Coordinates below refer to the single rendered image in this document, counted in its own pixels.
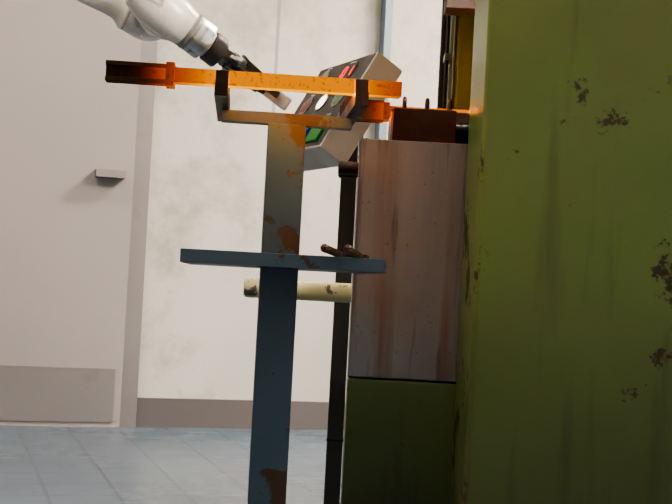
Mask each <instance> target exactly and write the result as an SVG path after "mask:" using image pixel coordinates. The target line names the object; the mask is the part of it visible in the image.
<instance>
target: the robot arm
mask: <svg viewBox="0 0 672 504"><path fill-rule="evenodd" d="M77 1H79V2H81V3H83V4H85V5H87V6H89V7H91V8H94V9H96V10H98V11H100V12H102V13H104V14H106V15H108V16H109V17H111V18H112V19H113V20H114V21H115V23H116V26H117V28H118V29H120V30H122V31H124V32H126V33H128V34H129V35H131V36H132V37H134V38H137V39H139V40H142V41H148V42H153V41H159V40H168V41H170V42H172V43H174V44H176V45H177V46H178V47H179V48H181V49H182V50H184V51H185V52H186V53H187V54H189V55H190V56H192V57H193V58H198V57H199V56H200V59H201V60H202V61H203V62H205V63H206V64H207V65H209V66H210V67H213V66H215V65H216V64H217V63H218V64H219V65H220V66H221V67H222V69H221V70H228V71H244V72H259V73H263V72H262V71H260V70H259V69H258V68H257V67H256V66H255V65H254V64H253V63H252V62H251V61H250V60H249V59H248V58H247V57H246V56H245V55H242V57H240V55H239V54H237V53H236V52H232V51H231V50H229V46H230V41H229V40H228V39H227V38H226V37H224V36H223V35H222V34H220V33H217V30H218V29H217V27H216V26H215V25H214V24H212V23H211V22H210V21H208V20H207V19H206V18H205V17H204V16H203V15H201V14H199V13H198V12H197V11H196V10H195V9H194V7H193V6H192V5H191V3H190V2H189V1H187V0H77ZM250 90H252V91H253V92H259V93H261V94H262V95H264V96H265V97H266V98H267V99H269V100H270V101H271V102H273V103H274V104H275V105H277V106H278V107H279V108H281V109H282V110H283V111H284V110H286V109H287V108H288V106H289V104H290V103H291V101H292V99H290V98H289V97H288V96H286V95H285V94H284V93H282V92H281V91H269V90H253V89H250Z"/></svg>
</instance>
